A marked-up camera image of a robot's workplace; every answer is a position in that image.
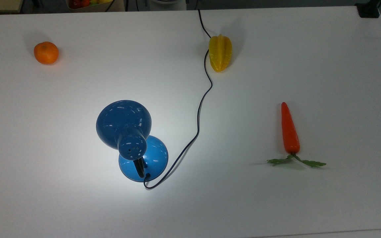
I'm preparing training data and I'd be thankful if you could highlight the orange carrot with green leaves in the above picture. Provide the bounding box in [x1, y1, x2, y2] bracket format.
[267, 102, 327, 168]

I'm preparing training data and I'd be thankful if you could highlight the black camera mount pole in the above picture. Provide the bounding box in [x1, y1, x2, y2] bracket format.
[355, 0, 381, 19]

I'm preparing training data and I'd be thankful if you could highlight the blue desk lamp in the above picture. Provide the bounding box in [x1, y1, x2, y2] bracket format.
[96, 100, 169, 182]

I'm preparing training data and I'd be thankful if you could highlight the thin black lamp cable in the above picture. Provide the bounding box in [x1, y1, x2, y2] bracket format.
[143, 9, 213, 190]

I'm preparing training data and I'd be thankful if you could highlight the yellow star fruit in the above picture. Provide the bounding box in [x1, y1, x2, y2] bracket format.
[209, 34, 233, 73]

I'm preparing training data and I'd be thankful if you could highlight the orange mandarin fruit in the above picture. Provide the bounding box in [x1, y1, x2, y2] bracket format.
[33, 41, 59, 65]

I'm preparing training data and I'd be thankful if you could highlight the fruit bowl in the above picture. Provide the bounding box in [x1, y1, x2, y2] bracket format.
[66, 0, 125, 12]

